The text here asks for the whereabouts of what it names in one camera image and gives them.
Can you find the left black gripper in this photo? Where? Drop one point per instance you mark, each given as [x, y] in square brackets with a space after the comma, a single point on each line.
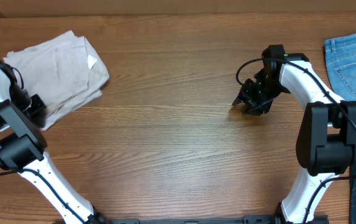
[38, 114]

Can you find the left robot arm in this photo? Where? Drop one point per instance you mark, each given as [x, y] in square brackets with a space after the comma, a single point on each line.
[23, 150]

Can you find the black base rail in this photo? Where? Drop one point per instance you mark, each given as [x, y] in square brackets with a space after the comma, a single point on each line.
[193, 221]

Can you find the beige shorts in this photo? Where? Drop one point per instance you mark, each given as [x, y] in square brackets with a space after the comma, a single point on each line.
[65, 72]

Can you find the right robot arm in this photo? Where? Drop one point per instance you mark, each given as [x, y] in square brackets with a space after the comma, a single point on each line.
[326, 143]

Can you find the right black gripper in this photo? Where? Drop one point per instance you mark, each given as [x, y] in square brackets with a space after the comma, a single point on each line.
[244, 97]

